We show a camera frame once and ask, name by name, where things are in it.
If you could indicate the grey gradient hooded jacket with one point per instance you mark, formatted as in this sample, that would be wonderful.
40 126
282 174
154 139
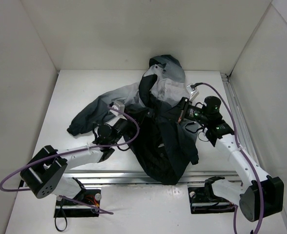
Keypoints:
162 146

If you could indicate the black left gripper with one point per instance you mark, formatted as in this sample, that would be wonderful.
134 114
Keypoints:
133 117

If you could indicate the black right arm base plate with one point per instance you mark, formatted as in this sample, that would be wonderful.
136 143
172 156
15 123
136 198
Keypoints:
201 204

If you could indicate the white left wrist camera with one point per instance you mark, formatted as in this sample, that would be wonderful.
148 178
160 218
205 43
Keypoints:
117 109

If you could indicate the aluminium rail table edge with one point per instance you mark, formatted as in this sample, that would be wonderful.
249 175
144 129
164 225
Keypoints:
243 134
141 178

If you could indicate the aluminium rail right table edge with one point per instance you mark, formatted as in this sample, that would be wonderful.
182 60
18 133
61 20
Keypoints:
243 134

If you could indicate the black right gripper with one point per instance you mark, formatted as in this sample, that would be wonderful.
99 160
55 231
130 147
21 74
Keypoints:
180 110

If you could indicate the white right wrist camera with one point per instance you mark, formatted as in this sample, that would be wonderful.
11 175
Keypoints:
193 91

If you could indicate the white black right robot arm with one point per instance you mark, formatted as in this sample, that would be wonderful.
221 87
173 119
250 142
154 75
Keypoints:
261 194

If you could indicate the aluminium rail front table edge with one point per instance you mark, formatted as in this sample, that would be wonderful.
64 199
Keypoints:
141 178

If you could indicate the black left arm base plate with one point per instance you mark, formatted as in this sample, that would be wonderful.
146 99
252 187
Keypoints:
75 210

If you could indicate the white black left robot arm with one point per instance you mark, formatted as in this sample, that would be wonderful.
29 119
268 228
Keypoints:
44 173

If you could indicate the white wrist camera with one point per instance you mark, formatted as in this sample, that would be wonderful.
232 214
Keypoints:
117 109
193 91

